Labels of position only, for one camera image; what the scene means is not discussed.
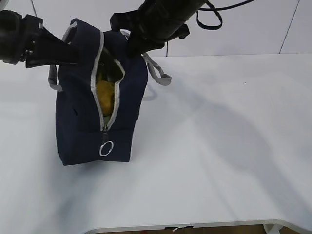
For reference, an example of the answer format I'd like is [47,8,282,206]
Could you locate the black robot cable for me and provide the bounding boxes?
[196,0,256,31]

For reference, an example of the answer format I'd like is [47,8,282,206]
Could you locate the navy blue lunch bag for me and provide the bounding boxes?
[48,19,172,166]

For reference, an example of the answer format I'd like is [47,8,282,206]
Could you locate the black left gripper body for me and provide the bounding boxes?
[0,10,43,65]

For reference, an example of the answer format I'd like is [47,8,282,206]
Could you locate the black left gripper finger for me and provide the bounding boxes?
[32,27,79,65]
[25,52,58,68]

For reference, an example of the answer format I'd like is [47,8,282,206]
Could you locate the yellow pear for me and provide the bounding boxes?
[96,80,115,116]

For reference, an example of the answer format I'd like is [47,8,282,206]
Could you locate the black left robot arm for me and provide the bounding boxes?
[0,10,80,68]

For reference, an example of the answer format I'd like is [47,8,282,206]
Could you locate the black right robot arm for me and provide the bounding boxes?
[110,0,206,57]

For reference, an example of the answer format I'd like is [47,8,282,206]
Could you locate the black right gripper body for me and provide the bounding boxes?
[110,0,190,57]

